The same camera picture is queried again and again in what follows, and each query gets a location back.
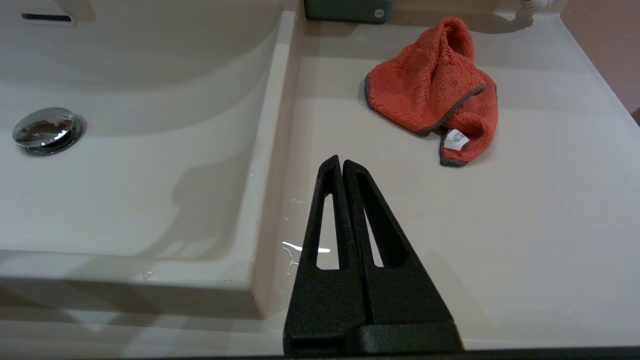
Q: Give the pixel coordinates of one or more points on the white ceramic sink basin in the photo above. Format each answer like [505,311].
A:
[150,175]

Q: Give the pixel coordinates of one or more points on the orange-red microfibre cloth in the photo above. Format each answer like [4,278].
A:
[425,85]

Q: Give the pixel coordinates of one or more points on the chrome drain stopper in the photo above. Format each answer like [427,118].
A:
[45,130]

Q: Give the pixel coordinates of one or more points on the dark teal box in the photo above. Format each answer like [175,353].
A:
[345,10]

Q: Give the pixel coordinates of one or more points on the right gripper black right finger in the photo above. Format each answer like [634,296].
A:
[405,300]

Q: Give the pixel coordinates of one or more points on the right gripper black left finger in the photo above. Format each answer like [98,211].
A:
[325,305]

